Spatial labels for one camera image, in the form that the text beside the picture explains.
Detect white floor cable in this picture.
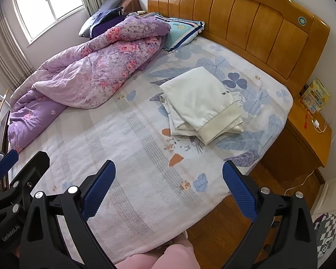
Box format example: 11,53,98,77
284,169,315,197

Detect brown pillow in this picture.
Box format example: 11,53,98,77
120,0,142,14

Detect person's right leg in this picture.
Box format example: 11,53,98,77
154,244,200,269

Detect checkered bag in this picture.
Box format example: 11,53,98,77
312,211,336,261

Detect teal striped pillow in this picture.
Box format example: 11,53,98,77
154,13,205,53

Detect yellow packet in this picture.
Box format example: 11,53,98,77
300,78,331,114

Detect white snap-button jacket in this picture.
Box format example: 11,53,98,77
159,66,245,145

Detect purple folded cloth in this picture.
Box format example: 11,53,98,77
89,10,126,39

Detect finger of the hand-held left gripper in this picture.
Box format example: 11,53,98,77
0,151,50,203
0,149,19,185

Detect wooden headboard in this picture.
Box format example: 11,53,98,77
147,0,331,86

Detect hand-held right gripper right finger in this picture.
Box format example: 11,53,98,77
222,160,317,269

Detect black flat screen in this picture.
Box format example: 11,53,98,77
0,110,11,153

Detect person's leg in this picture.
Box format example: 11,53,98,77
115,254,157,269
154,244,200,269

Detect person's left leg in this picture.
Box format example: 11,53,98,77
115,254,157,269

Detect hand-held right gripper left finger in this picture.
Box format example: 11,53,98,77
18,160,116,269

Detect wooden nightstand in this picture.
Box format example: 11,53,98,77
259,101,333,185

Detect purple floral quilt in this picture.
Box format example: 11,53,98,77
8,15,172,153

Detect window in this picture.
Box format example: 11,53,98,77
13,0,84,41

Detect floral bed sheet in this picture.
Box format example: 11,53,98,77
6,35,294,261

